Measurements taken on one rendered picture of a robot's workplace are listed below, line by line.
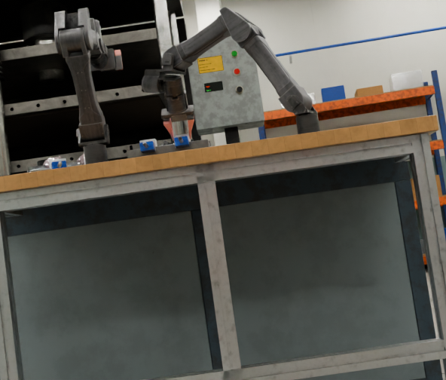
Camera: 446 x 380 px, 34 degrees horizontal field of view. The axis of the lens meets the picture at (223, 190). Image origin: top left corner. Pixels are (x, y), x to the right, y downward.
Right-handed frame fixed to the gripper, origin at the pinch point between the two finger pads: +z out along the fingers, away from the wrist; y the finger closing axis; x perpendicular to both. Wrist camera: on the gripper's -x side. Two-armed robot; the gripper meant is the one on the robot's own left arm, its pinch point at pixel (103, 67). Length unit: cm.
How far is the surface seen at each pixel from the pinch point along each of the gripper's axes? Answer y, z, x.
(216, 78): -38, 74, -11
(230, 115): -41, 75, 7
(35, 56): 39, 72, -31
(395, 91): -240, 572, -96
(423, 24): -301, 633, -187
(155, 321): -8, -12, 85
